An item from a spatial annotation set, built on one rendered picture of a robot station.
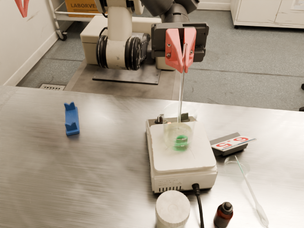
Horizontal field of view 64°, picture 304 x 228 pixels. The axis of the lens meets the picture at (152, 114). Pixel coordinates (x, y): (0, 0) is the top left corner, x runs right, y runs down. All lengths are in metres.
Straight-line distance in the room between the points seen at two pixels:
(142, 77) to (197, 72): 0.83
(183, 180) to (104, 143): 0.23
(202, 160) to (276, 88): 1.77
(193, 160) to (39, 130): 0.43
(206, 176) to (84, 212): 0.25
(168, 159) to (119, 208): 0.14
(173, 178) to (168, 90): 0.95
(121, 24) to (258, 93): 1.27
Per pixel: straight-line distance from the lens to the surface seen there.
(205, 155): 0.49
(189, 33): 0.43
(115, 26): 1.26
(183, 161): 0.48
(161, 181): 0.49
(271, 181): 0.61
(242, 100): 1.99
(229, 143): 0.61
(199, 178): 0.50
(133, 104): 0.72
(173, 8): 0.54
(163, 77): 1.48
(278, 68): 2.47
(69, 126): 0.66
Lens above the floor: 1.23
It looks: 44 degrees down
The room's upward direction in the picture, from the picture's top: 1 degrees counter-clockwise
